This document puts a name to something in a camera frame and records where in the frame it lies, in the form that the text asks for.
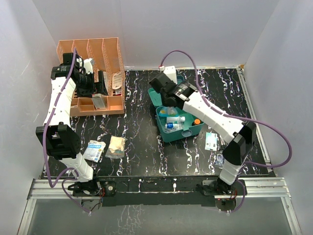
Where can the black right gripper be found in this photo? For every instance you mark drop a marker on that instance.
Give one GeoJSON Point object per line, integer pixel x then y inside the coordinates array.
{"type": "Point", "coordinates": [176, 84]}

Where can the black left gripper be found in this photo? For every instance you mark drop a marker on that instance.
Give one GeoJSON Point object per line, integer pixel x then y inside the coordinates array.
{"type": "Point", "coordinates": [98, 87]}

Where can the blue cotton swab bag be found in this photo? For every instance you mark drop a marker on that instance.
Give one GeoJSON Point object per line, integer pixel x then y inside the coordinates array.
{"type": "Point", "coordinates": [168, 112]}

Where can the white disinfectant bottle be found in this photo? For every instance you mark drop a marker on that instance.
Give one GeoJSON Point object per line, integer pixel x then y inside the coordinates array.
{"type": "Point", "coordinates": [178, 119]}

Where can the teal medicine kit box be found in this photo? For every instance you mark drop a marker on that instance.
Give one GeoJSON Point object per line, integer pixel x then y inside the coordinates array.
{"type": "Point", "coordinates": [188, 131]}

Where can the brown bottle orange cap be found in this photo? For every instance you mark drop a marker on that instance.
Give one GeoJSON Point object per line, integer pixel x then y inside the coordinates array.
{"type": "Point", "coordinates": [196, 122]}

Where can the small blue white bottle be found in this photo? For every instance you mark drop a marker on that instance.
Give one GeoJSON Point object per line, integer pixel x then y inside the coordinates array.
{"type": "Point", "coordinates": [172, 126]}

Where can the clear bag with blue tube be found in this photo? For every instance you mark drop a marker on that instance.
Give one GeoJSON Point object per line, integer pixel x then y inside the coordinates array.
{"type": "Point", "coordinates": [171, 131]}

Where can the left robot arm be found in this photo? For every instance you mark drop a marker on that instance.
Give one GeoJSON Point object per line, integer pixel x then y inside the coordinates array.
{"type": "Point", "coordinates": [74, 75]}

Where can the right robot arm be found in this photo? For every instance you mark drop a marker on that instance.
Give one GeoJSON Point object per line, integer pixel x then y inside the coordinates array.
{"type": "Point", "coordinates": [239, 136]}

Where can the white stapler box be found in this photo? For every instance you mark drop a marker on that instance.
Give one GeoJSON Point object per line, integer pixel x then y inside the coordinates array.
{"type": "Point", "coordinates": [99, 101]}

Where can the white paper packet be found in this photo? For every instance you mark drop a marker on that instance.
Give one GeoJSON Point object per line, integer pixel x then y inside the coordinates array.
{"type": "Point", "coordinates": [106, 80]}

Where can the peach plastic file organizer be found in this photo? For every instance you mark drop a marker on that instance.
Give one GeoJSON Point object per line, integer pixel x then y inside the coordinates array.
{"type": "Point", "coordinates": [108, 65]}

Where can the teal white flat packet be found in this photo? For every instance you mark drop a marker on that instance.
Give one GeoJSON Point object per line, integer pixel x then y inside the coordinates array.
{"type": "Point", "coordinates": [211, 141]}

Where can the white blue mask packet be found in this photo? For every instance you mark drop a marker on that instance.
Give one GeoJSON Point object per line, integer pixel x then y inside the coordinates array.
{"type": "Point", "coordinates": [94, 151]}

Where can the beige gauze packet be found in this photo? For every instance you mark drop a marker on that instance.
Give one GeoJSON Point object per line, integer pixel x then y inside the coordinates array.
{"type": "Point", "coordinates": [116, 149]}

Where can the clear small packet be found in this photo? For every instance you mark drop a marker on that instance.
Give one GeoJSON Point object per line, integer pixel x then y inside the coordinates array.
{"type": "Point", "coordinates": [219, 161]}

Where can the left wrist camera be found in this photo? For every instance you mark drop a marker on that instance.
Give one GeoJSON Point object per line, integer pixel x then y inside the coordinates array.
{"type": "Point", "coordinates": [85, 66]}

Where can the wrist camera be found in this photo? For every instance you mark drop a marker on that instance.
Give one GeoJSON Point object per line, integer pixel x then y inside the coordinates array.
{"type": "Point", "coordinates": [85, 66]}
{"type": "Point", "coordinates": [170, 72]}

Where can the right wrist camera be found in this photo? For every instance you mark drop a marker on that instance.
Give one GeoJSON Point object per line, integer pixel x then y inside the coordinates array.
{"type": "Point", "coordinates": [170, 72]}

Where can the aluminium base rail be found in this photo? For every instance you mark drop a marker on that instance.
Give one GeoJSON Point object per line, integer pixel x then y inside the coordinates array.
{"type": "Point", "coordinates": [167, 190]}

